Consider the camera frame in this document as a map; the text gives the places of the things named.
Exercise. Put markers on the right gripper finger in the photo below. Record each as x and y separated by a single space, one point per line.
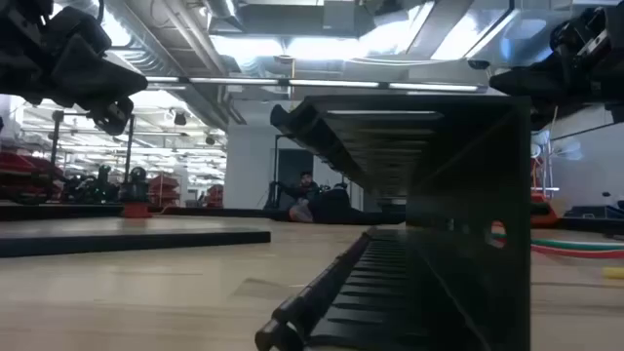
546 114
541 83

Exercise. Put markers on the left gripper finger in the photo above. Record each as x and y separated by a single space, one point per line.
113 118
97 78

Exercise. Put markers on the black duct cover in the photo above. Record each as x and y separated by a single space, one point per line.
122 241

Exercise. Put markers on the neighbouring station robot arm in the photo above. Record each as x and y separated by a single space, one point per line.
278 192
334 205
135 187
97 187

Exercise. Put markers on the white desk fan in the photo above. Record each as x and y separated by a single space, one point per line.
568 148

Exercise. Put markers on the metal shelf rack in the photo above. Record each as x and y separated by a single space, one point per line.
548 170

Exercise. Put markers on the black ceiling spotlight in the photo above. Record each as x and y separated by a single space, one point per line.
180 119
210 140

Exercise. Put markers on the red storage bins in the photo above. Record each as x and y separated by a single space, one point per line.
24 170
163 190
215 196

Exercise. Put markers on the red base block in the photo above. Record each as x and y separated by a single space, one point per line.
136 210

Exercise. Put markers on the orange tape dispenser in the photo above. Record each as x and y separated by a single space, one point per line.
543 214

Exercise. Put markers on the person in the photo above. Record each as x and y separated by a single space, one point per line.
306 181

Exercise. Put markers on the long ceiling light bar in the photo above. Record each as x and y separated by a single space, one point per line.
331 83

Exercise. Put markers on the black station gantry frame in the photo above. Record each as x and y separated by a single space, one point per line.
55 146
276 166

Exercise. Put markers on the black dome security camera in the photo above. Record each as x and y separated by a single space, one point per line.
479 64

